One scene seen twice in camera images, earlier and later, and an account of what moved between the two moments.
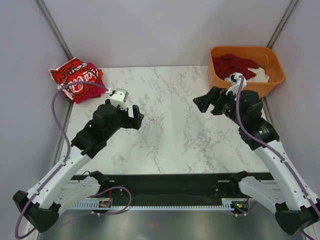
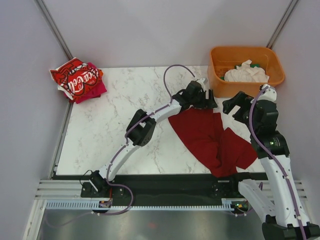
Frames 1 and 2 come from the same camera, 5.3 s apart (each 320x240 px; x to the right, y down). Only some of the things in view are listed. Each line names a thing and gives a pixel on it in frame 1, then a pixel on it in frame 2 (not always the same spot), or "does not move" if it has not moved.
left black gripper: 137,117 -> 206,104
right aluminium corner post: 287,13 does not move
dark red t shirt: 226,64 -> 222,150
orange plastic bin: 266,57 does not move
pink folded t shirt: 96,92 does not move
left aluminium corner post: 54,27 does not move
